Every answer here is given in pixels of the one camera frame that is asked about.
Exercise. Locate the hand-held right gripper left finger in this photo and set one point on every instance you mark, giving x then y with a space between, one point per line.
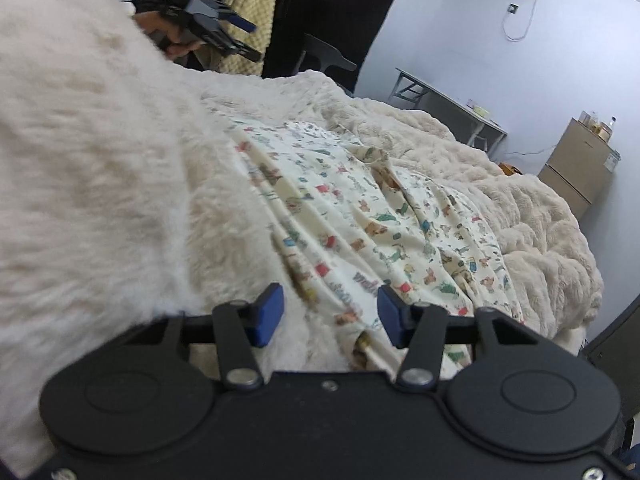
270 312

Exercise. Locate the cream cartoon printed cloth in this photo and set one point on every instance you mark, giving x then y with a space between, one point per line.
350 220

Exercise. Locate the grey folding table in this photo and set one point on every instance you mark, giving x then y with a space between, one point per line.
450 97

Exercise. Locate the fluffy cream blanket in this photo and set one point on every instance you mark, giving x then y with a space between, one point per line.
90 160

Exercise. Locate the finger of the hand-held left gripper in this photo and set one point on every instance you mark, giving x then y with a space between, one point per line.
245 51
243 23

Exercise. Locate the orange bag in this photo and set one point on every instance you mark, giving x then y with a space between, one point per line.
509 169

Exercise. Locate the grey chair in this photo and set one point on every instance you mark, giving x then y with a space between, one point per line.
327 55

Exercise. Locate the small jars group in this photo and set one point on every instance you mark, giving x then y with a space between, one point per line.
597 127

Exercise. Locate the person's left hand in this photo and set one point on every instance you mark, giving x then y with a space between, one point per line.
172 42

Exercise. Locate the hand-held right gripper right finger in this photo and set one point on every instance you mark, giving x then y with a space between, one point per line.
392 317

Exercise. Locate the dark curtain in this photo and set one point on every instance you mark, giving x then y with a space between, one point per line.
340 5

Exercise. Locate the black cabinet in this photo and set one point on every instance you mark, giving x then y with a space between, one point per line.
615 350

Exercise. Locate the pale yellow box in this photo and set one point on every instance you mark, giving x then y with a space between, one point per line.
479 109

